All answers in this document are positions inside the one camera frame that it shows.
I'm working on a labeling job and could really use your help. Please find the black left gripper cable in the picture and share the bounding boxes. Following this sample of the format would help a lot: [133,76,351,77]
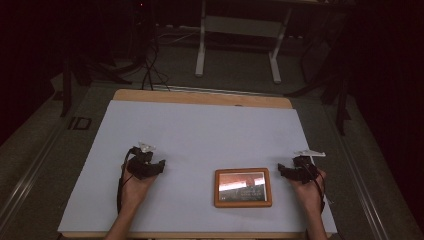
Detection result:
[115,148,135,215]

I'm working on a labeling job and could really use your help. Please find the white power strip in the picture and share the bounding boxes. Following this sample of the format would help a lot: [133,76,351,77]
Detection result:
[155,23,202,34]

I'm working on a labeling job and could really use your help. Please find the black floor cables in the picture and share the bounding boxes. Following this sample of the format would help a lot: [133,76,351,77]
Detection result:
[140,39,172,92]

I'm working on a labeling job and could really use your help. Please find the black stand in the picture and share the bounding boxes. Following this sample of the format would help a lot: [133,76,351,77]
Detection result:
[284,13,353,137]
[59,39,133,118]

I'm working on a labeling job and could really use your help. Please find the metal floor rail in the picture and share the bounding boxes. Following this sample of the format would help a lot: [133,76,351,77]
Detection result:
[0,119,73,221]
[324,99,392,240]

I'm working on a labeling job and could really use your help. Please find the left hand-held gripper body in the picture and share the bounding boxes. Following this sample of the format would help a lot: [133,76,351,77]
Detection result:
[125,141,158,181]

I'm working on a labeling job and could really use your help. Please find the wooden table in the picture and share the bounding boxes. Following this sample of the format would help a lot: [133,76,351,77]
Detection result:
[60,88,335,240]

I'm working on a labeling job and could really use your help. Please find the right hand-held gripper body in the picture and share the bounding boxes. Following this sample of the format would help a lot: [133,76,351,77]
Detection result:
[290,149,327,185]

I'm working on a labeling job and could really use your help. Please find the white metal desk frame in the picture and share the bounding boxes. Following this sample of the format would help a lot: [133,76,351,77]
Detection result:
[194,0,294,85]

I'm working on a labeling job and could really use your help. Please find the wooden picture frame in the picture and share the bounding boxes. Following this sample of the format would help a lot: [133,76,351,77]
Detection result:
[213,167,273,209]

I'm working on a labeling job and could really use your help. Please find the person's right hand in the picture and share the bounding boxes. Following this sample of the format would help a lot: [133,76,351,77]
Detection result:
[289,168,327,214]

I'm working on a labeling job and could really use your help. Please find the white table mat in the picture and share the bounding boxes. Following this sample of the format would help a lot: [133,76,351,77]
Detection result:
[57,99,338,235]

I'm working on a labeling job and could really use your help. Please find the person's left hand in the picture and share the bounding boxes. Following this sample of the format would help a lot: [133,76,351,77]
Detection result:
[119,172,158,214]

